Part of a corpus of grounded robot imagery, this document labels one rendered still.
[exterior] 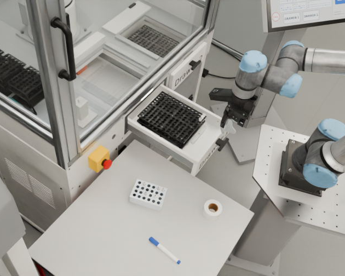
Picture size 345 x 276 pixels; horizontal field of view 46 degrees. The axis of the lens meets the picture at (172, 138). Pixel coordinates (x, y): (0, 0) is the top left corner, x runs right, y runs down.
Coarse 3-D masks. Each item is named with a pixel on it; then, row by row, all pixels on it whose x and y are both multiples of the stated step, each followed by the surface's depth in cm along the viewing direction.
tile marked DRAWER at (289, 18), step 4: (296, 12) 198; (284, 16) 197; (288, 16) 197; (292, 16) 198; (296, 16) 199; (284, 20) 197; (288, 20) 198; (292, 20) 199; (296, 20) 199; (300, 20) 200
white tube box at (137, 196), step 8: (136, 184) 156; (152, 184) 157; (136, 192) 154; (152, 192) 156; (160, 192) 155; (136, 200) 153; (144, 200) 152; (152, 200) 153; (160, 200) 153; (152, 208) 154; (160, 208) 152
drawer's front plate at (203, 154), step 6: (216, 132) 159; (216, 138) 157; (222, 138) 168; (210, 144) 155; (204, 150) 153; (210, 150) 158; (198, 156) 151; (204, 156) 154; (198, 162) 150; (192, 168) 154; (198, 168) 156; (192, 174) 157
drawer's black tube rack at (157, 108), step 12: (168, 96) 171; (144, 108) 166; (156, 108) 167; (168, 108) 168; (180, 108) 168; (192, 108) 169; (144, 120) 166; (156, 120) 163; (168, 120) 163; (180, 120) 164; (192, 120) 165; (204, 120) 169; (156, 132) 163; (168, 132) 164; (180, 132) 160; (180, 144) 160
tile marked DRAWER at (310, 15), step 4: (304, 12) 200; (308, 12) 200; (312, 12) 201; (316, 12) 202; (304, 16) 200; (308, 16) 201; (312, 16) 202; (316, 16) 202; (304, 20) 201; (308, 20) 201
